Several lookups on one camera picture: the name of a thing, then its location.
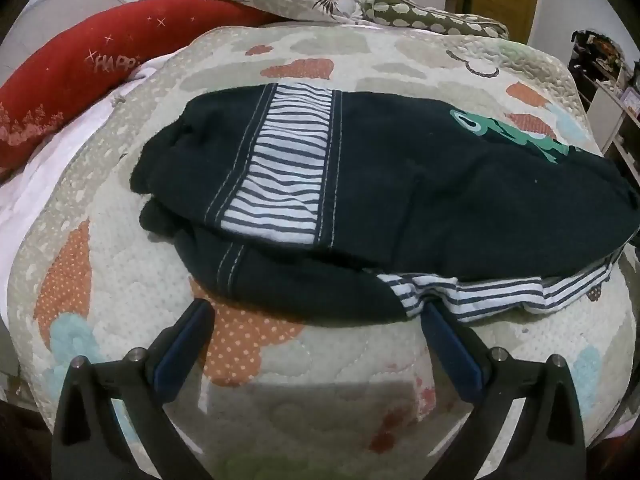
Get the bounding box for navy striped child pants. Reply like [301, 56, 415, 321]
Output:
[130, 82, 639, 323]

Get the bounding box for heart patterned quilt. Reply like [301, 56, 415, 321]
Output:
[6, 23, 629, 480]

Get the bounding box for pink bed sheet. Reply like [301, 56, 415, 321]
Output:
[1, 54, 171, 296]

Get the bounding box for white shelf unit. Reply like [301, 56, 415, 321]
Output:
[570, 44, 639, 188]

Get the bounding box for long red pillow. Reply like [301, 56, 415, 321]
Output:
[1, 0, 277, 176]

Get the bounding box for round white headboard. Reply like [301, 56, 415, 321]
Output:
[0, 0, 125, 84]

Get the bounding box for olive cloud pattern pillow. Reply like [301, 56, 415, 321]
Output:
[361, 0, 510, 39]

